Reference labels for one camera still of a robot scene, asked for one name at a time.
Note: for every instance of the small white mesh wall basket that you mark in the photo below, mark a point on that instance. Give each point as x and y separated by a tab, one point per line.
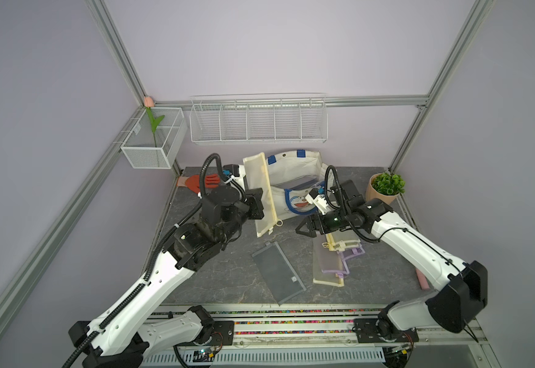
138	146

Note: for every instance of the red rubber glove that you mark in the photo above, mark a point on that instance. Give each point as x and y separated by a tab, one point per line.
193	182

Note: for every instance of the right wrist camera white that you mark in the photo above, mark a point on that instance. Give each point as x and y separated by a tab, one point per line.
316	197

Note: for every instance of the purple mesh pouch under pile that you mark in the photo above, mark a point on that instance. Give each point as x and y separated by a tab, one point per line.
348	257

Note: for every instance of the white canvas Doraemon tote bag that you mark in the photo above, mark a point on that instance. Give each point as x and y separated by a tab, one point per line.
293	174

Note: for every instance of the grey mesh pouch front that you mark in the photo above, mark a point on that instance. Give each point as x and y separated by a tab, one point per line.
281	278

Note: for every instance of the blue mesh pouch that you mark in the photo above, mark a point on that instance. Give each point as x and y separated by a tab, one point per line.
299	183

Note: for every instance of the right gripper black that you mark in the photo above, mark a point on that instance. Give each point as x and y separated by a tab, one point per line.
309	225

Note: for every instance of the artificial pink tulip flower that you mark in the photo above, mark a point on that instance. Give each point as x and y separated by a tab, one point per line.
155	121

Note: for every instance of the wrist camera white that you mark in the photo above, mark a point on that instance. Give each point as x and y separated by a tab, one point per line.
234	173
316	197

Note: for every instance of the white slotted vent grille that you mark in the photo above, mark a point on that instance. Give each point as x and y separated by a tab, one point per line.
286	357

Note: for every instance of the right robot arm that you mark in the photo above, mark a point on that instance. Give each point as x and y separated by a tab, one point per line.
460	289

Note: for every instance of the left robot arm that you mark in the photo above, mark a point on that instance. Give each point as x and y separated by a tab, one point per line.
121	336

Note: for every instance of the green plant in beige pot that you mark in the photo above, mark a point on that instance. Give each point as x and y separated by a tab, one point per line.
386	187

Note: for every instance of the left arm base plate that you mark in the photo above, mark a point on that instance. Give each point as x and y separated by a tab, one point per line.
219	333

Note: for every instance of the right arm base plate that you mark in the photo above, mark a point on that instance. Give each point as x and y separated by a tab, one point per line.
373	330

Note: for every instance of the long white wire wall basket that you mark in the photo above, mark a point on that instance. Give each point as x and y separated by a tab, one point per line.
258	118

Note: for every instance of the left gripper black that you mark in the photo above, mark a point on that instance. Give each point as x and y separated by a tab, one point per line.
253	197

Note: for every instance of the yellow mesh pouch bottom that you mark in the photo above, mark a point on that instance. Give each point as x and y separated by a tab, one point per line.
320	278

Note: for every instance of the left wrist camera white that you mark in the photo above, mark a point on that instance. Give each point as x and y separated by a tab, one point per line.
234	173

